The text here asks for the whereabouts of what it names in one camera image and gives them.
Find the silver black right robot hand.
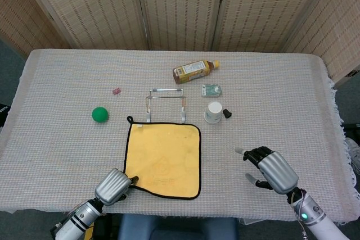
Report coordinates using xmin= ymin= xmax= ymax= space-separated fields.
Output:
xmin=234 ymin=146 xmax=299 ymax=195

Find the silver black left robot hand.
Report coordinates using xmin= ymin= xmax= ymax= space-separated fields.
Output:
xmin=94 ymin=167 xmax=139 ymax=206

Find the yellow cloth with black back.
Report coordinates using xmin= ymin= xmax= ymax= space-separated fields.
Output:
xmin=123 ymin=115 xmax=202 ymax=200

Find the small metal rack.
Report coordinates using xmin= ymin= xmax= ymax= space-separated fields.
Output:
xmin=145 ymin=88 xmax=187 ymax=124

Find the white woven tablecloth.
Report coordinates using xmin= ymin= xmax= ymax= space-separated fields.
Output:
xmin=0 ymin=48 xmax=357 ymax=225

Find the green ball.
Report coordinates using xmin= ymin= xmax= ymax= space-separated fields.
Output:
xmin=91 ymin=106 xmax=109 ymax=124

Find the blue seat base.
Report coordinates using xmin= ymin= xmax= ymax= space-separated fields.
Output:
xmin=117 ymin=213 xmax=240 ymax=240

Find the white shoe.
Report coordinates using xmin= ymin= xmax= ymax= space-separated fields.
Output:
xmin=344 ymin=137 xmax=360 ymax=174

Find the black object beside table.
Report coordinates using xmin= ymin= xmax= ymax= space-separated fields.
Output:
xmin=341 ymin=123 xmax=360 ymax=137

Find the white paper cup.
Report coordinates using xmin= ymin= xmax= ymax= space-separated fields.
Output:
xmin=203 ymin=101 xmax=223 ymax=124

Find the black box with white text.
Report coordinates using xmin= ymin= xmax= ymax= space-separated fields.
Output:
xmin=0 ymin=103 xmax=11 ymax=129

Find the tea bottle with yellow cap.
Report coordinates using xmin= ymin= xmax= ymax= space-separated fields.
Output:
xmin=172 ymin=60 xmax=221 ymax=85

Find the woven bamboo folding screen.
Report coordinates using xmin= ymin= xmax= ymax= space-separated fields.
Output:
xmin=0 ymin=0 xmax=360 ymax=84

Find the yellow strap under table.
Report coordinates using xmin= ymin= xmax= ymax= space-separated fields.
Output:
xmin=84 ymin=221 xmax=96 ymax=240

